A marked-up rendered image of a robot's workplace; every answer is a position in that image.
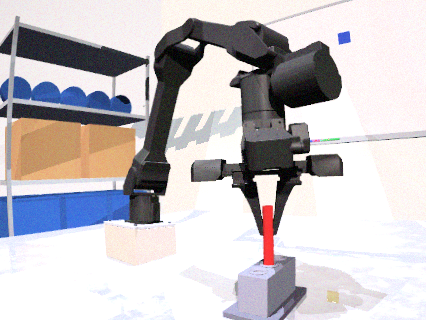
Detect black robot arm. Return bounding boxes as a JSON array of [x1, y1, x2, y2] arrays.
[[123, 17, 342, 224]]

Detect red peg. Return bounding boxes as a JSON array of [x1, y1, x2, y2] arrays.
[[262, 205, 274, 265]]

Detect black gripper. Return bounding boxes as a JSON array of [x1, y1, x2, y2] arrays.
[[191, 111, 344, 236]]

